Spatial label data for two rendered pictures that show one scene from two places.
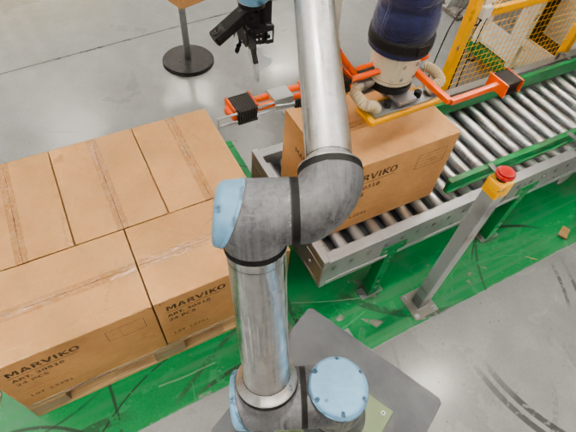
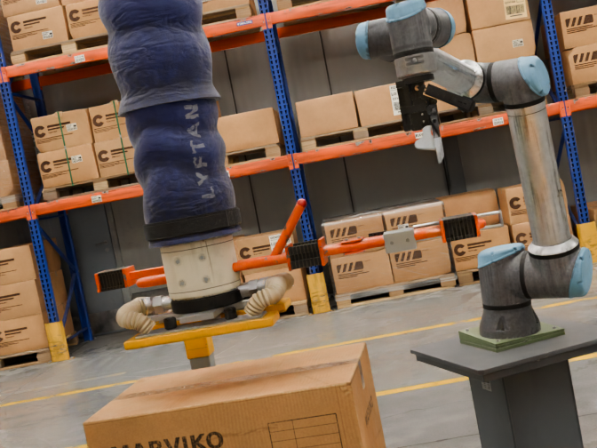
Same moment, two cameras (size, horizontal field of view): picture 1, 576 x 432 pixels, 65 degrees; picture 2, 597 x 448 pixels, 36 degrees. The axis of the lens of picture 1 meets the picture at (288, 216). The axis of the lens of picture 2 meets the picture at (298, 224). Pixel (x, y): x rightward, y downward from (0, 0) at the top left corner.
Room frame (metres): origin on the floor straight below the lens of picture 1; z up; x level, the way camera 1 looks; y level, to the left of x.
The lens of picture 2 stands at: (2.90, 1.28, 1.39)
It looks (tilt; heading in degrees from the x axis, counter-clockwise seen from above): 3 degrees down; 221
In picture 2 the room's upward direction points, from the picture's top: 11 degrees counter-clockwise
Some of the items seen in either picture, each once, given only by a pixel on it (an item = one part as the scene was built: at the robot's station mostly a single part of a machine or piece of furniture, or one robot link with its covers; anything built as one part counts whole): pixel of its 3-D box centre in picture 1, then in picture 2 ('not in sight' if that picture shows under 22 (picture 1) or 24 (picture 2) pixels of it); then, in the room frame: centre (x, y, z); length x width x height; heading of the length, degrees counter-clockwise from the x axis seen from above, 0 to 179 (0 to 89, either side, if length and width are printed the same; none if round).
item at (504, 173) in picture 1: (504, 175); not in sight; (1.13, -0.74, 1.02); 0.07 x 0.07 x 0.04
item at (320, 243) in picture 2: (335, 80); (306, 253); (1.31, -0.11, 1.21); 0.10 x 0.08 x 0.06; 33
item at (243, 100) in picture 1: (241, 106); (459, 227); (1.12, 0.18, 1.21); 0.08 x 0.07 x 0.05; 123
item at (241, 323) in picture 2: not in sight; (201, 324); (1.53, -0.27, 1.11); 0.34 x 0.10 x 0.05; 123
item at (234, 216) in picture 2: (402, 33); (193, 223); (1.44, -0.32, 1.33); 0.23 x 0.23 x 0.04
